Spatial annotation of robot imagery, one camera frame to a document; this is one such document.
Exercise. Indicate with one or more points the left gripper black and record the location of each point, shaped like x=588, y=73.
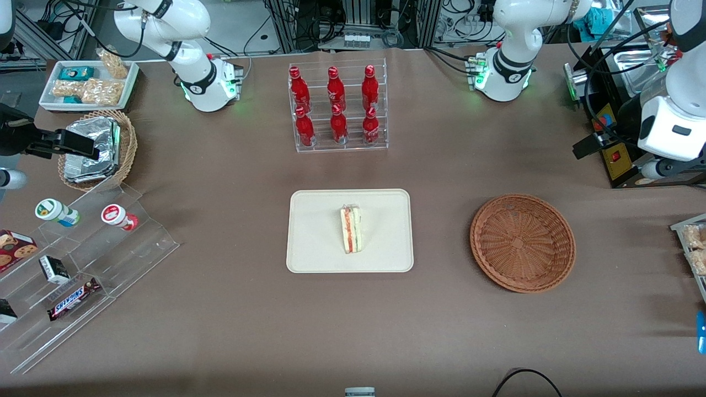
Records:
x=625, y=122

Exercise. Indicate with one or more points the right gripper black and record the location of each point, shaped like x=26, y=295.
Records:
x=12, y=135

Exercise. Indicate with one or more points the triangle sandwich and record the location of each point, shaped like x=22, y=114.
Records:
x=351, y=229

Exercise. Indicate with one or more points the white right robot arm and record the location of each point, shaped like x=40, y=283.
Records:
x=204, y=82

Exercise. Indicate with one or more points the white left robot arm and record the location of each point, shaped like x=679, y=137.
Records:
x=513, y=71

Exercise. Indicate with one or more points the white rectangular snack tray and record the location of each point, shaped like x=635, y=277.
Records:
x=49, y=102

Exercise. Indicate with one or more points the light tan wicker basket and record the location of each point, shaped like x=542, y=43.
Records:
x=128, y=146

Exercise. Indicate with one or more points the grey metal snack tray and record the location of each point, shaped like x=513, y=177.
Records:
x=679, y=227

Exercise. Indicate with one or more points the brown wicker basket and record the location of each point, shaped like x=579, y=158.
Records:
x=521, y=242

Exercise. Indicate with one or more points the cream plastic tray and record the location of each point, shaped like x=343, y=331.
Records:
x=314, y=231

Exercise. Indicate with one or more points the black yellow emergency stop box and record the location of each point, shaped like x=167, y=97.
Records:
x=616, y=160

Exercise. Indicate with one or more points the aluminium foil container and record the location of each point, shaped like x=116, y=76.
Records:
x=91, y=162

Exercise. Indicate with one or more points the small teal snack packet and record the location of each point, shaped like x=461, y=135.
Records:
x=72, y=100

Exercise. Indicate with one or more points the small rice cracker bag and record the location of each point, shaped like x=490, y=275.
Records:
x=67, y=89

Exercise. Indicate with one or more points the silver box with green light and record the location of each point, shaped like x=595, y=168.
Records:
x=573, y=82

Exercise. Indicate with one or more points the large rice cracker bag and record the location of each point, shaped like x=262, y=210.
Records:
x=102, y=92

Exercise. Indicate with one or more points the green lid yogurt cup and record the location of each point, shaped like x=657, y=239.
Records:
x=52, y=211

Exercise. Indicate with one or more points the stainless steel basin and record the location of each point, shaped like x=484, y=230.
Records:
x=640, y=69

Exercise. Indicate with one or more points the red strawberry yogurt cup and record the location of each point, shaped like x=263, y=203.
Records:
x=117, y=216

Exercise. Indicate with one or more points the clear peanut snack bag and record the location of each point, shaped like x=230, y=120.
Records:
x=114, y=65

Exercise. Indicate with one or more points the chocolate chip cookie box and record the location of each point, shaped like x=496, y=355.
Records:
x=16, y=249

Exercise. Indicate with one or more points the teal cloth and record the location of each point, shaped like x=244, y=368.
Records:
x=595, y=22

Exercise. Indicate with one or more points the small black carton box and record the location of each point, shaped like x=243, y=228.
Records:
x=54, y=270

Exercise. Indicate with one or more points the clear acrylic stepped display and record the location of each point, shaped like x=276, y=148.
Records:
x=138, y=248

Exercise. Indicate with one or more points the clear bagged pastry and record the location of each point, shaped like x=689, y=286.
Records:
x=699, y=262
x=695, y=236

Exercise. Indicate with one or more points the Snickers chocolate bar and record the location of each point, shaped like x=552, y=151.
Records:
x=73, y=299

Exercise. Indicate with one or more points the blue plastic object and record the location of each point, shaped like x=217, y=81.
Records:
x=701, y=331

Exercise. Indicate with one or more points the red cola bottle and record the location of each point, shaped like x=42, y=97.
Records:
x=305, y=129
x=299, y=88
x=339, y=127
x=370, y=88
x=335, y=88
x=371, y=128

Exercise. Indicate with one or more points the clear acrylic bottle rack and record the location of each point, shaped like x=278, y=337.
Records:
x=353, y=148

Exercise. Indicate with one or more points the white power strip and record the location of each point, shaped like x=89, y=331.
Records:
x=356, y=41

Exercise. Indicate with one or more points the grey camera mount piece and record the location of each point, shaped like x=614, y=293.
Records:
x=359, y=392

